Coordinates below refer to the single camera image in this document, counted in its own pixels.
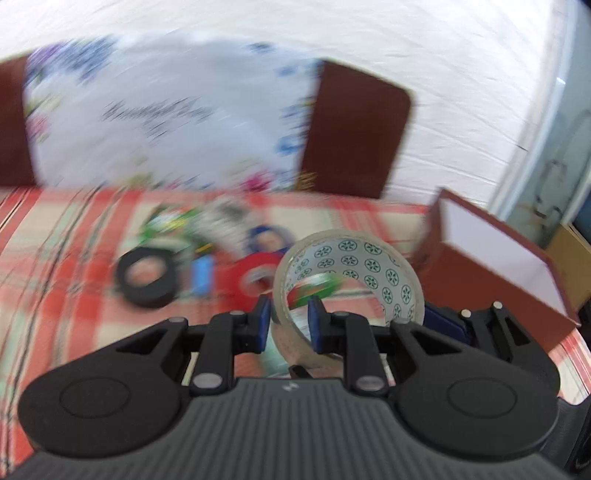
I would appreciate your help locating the white door frame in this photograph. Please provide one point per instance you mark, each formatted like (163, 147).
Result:
(521, 157)

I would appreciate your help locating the small blue packet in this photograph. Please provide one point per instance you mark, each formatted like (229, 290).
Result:
(202, 277)

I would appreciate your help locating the red plaid blanket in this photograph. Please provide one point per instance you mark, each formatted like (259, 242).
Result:
(69, 258)

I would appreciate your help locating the white black printed packet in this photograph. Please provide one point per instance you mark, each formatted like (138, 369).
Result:
(224, 219)

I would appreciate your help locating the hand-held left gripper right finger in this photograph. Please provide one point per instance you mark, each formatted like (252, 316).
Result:
(316, 325)

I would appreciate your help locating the green printed packet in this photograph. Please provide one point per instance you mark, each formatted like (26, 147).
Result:
(164, 228)

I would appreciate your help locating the black tape roll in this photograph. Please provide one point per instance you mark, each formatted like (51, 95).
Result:
(152, 297)

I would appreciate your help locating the clear packing tape roll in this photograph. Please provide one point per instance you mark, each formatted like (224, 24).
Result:
(369, 263)

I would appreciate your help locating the blue tape roll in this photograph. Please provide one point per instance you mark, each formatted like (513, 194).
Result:
(253, 237)

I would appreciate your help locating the red tape roll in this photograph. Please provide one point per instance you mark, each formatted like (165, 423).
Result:
(235, 279)

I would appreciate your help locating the green tape roll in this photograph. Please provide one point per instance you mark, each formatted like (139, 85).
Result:
(318, 287)

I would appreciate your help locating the floral plastic-covered cushion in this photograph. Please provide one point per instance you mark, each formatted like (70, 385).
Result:
(161, 115)

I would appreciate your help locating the frosted glass door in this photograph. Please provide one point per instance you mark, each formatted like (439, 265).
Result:
(556, 184)

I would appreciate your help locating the brown wooden headboard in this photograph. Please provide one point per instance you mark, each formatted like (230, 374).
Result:
(355, 129)

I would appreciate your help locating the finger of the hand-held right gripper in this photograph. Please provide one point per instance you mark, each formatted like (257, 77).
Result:
(443, 321)

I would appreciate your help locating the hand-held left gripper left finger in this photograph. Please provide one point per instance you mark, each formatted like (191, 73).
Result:
(262, 323)

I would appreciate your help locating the brown cardboard box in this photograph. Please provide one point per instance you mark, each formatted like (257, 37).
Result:
(466, 281)

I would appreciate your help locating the tan cardboard carton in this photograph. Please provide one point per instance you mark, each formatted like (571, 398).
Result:
(573, 251)

